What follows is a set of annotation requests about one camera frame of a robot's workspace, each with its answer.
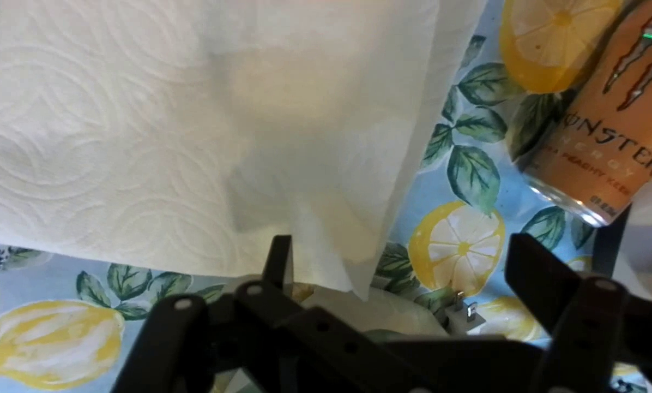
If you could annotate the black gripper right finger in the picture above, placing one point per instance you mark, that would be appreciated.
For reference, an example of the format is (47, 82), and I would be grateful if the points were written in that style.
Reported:
(594, 336)

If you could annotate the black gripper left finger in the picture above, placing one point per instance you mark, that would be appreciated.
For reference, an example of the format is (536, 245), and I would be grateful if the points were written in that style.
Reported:
(282, 350)

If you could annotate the white paper towel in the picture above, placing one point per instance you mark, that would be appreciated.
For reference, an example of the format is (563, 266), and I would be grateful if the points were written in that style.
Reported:
(157, 132)

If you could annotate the brown energy drink can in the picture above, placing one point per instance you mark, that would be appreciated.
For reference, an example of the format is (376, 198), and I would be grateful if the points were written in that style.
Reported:
(601, 146)

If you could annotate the lemon print tablecloth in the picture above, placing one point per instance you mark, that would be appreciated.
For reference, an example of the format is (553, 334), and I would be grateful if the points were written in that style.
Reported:
(425, 189)

